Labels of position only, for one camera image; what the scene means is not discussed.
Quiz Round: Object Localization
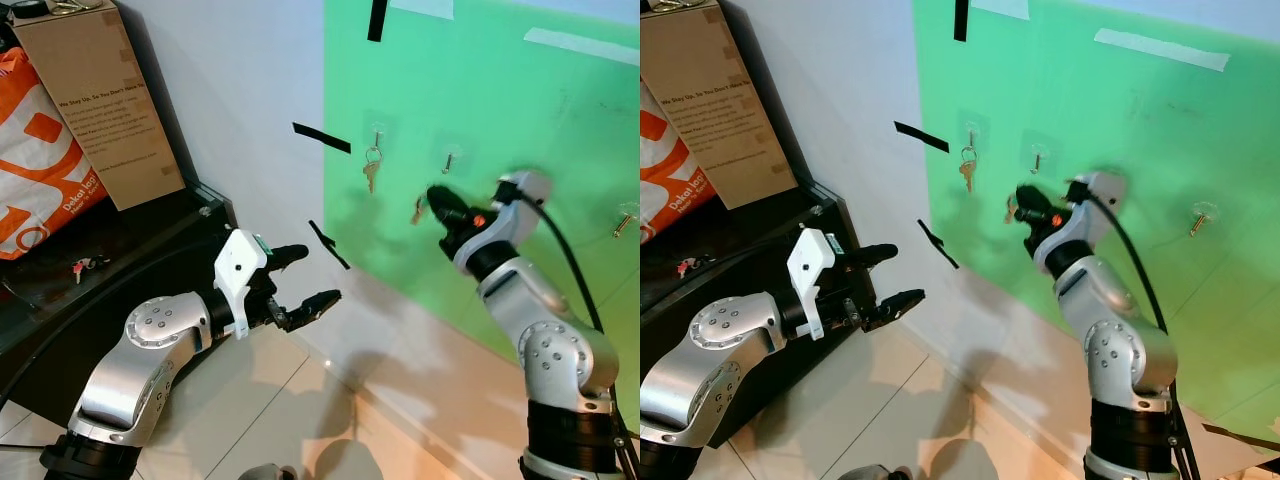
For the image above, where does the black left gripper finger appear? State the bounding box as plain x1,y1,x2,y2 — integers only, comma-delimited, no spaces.
265,244,310,273
844,243,900,273
283,290,342,332
862,289,926,333

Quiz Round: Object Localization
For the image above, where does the green board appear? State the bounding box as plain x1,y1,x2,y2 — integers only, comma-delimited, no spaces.
322,0,641,433
912,0,1280,448

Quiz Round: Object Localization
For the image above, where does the black glossy cabinet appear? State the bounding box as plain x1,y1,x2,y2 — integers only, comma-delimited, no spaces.
0,180,241,426
640,178,853,426

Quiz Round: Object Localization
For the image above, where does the white tape strip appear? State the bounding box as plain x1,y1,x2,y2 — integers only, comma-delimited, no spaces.
1093,27,1232,73
524,27,641,68
970,0,1031,21
390,0,456,21

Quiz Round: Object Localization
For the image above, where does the orange and white bag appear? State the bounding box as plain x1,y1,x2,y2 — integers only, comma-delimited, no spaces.
640,80,717,243
0,45,109,262

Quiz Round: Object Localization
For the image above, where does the brown cardboard box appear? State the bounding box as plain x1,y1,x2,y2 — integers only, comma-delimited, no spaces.
10,0,187,212
640,0,801,211

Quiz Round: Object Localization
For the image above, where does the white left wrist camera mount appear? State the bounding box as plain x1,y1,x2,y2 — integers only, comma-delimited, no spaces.
214,228,269,339
787,228,839,341

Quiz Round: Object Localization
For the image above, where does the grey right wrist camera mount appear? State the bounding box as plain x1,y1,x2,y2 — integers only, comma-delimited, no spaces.
1065,170,1128,216
492,168,554,217

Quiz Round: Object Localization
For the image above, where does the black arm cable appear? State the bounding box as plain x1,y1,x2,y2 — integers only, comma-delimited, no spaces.
1085,190,1201,480
515,193,641,480

